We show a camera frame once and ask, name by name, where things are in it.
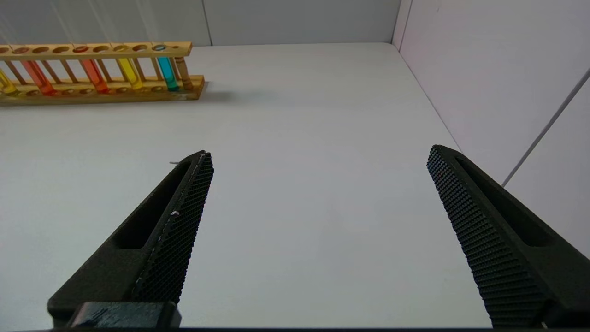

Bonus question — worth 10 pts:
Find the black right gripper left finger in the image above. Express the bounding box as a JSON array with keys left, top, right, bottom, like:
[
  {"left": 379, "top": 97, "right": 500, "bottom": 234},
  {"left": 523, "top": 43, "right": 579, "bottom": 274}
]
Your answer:
[{"left": 47, "top": 150, "right": 214, "bottom": 324}]

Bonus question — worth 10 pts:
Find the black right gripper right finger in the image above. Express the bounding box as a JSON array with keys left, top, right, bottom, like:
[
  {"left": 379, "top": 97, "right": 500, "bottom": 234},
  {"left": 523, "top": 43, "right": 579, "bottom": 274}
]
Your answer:
[{"left": 426, "top": 145, "right": 590, "bottom": 329}]

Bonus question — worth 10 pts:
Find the test tube with yellow pigment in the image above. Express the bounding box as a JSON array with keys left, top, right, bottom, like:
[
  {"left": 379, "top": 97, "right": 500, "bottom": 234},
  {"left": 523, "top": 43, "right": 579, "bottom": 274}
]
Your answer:
[
  {"left": 0, "top": 68, "right": 20, "bottom": 96},
  {"left": 99, "top": 0, "right": 144, "bottom": 90}
]

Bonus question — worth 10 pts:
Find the wooden test tube rack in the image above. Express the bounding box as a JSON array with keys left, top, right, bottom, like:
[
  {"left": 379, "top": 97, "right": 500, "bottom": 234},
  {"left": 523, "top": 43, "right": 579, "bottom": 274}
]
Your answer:
[{"left": 0, "top": 41, "right": 206, "bottom": 107}]

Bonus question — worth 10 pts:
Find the test tube with blue pigment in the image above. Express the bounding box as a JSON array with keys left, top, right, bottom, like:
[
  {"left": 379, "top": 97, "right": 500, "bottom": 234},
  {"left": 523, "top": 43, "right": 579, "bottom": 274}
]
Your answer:
[{"left": 141, "top": 0, "right": 180, "bottom": 92}]

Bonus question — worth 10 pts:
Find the test tube with orange pigment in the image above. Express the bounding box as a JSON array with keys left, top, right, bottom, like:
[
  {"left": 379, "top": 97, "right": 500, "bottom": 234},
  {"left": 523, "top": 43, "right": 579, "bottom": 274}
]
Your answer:
[
  {"left": 0, "top": 18, "right": 58, "bottom": 96},
  {"left": 60, "top": 0, "right": 110, "bottom": 94}
]

